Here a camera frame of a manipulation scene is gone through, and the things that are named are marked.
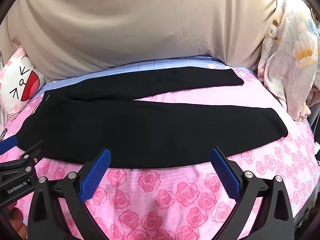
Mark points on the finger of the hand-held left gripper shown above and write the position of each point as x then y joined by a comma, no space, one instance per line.
33,151
8,143

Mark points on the pale floral blanket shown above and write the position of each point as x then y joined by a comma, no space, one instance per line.
287,55

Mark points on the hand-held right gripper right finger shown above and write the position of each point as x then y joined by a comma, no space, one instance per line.
225,172

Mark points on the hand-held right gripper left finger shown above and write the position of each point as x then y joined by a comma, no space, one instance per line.
96,172

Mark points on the cat face pillow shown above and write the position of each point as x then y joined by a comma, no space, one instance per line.
15,80

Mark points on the person's left hand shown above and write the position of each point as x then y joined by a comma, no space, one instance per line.
18,222

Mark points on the beige cloth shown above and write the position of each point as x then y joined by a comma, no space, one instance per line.
125,30

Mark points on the black pants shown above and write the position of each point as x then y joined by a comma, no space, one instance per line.
125,130

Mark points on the pink rose print bed sheet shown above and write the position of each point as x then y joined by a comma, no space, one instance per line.
162,197

